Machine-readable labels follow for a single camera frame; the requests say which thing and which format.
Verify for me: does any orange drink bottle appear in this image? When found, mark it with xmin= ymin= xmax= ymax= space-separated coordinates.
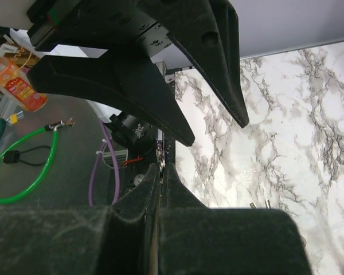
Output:
xmin=0 ymin=57 xmax=48 ymax=112

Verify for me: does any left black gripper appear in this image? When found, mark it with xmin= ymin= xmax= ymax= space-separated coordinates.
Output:
xmin=26 ymin=1 xmax=195 ymax=146

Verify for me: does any silver key bunch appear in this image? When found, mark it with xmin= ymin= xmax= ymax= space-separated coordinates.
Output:
xmin=156 ymin=136 xmax=175 ymax=184

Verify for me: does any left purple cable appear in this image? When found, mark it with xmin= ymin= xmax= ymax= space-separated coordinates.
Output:
xmin=88 ymin=120 xmax=122 ymax=207

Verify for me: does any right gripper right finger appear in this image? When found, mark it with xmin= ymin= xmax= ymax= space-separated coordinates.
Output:
xmin=158 ymin=164 xmax=311 ymax=274

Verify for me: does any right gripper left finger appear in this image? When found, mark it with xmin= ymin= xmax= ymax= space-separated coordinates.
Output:
xmin=0 ymin=164 xmax=159 ymax=274

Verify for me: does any green cable loop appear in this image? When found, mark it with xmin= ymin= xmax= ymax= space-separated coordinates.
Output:
xmin=0 ymin=117 xmax=77 ymax=205

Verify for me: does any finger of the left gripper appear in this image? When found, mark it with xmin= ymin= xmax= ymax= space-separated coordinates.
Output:
xmin=137 ymin=1 xmax=249 ymax=128

